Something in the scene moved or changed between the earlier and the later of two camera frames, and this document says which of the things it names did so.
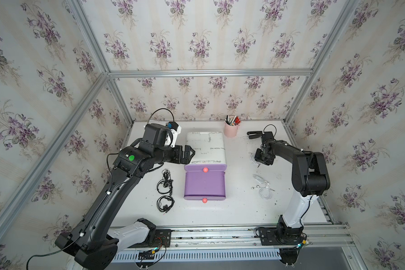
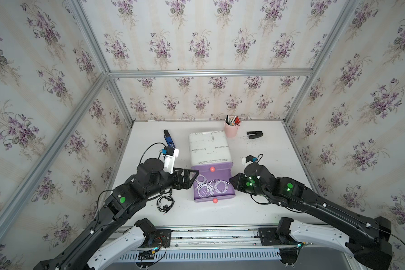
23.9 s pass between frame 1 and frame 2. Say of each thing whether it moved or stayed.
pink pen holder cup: stayed
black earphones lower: stayed
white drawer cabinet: stayed
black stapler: stayed
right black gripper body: moved
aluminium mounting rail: stayed
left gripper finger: moved
